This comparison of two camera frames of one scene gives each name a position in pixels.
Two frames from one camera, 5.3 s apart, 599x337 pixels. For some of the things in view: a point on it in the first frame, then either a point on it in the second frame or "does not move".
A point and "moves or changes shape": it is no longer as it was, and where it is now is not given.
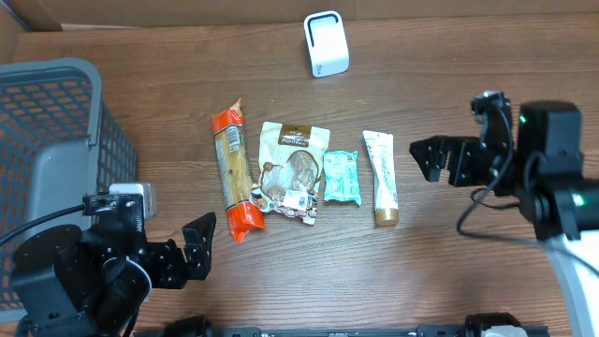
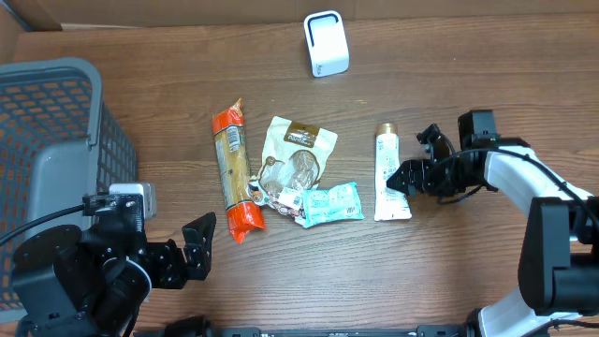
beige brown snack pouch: (290, 166) does not move
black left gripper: (165, 264) does not move
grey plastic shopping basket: (61, 140) does not move
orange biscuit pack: (242, 212) does not move
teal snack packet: (341, 176) → (339, 203)
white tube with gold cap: (380, 153) moves or changes shape
